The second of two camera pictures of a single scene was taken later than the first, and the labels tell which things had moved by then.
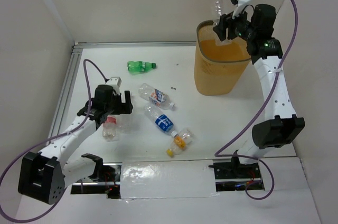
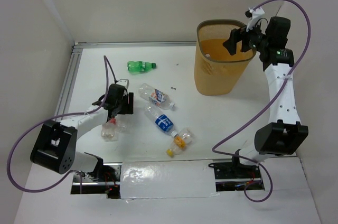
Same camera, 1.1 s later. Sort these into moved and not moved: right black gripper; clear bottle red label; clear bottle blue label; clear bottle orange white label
Moved: right black gripper
Not moved: clear bottle orange white label; clear bottle blue label; clear bottle red label
